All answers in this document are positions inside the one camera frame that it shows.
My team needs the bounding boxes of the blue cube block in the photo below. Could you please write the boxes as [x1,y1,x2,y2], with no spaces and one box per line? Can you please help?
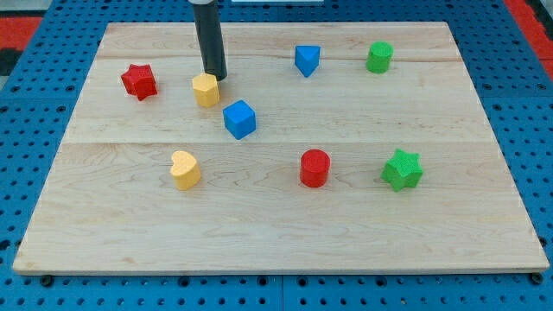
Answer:
[223,100,257,140]

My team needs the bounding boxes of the red cylinder block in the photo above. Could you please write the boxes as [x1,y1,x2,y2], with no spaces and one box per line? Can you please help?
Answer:
[300,149,331,187]

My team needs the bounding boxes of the wooden board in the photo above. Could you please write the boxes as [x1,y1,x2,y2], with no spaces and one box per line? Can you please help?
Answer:
[13,22,550,276]

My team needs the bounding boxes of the yellow heart block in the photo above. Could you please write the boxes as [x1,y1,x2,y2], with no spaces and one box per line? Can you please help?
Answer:
[170,150,201,191]

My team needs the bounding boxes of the yellow hexagon block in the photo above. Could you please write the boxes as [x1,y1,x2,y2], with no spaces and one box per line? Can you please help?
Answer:
[192,73,219,107]

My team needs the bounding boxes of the blue triangle block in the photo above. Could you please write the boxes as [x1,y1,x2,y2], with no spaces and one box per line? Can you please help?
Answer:
[295,45,321,78]

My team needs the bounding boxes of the green star block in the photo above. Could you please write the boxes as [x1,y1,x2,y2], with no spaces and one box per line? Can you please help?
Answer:
[380,149,423,192]

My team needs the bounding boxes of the green cylinder block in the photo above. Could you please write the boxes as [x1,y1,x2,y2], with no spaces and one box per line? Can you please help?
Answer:
[365,41,394,73]

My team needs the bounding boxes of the red star block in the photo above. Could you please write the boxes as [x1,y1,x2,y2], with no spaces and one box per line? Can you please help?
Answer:
[121,64,157,101]

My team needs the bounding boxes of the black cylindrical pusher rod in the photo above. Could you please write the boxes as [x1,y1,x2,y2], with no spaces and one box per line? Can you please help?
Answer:
[190,0,227,81]

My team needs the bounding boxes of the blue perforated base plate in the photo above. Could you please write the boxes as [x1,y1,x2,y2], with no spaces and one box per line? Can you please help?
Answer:
[1,1,552,310]

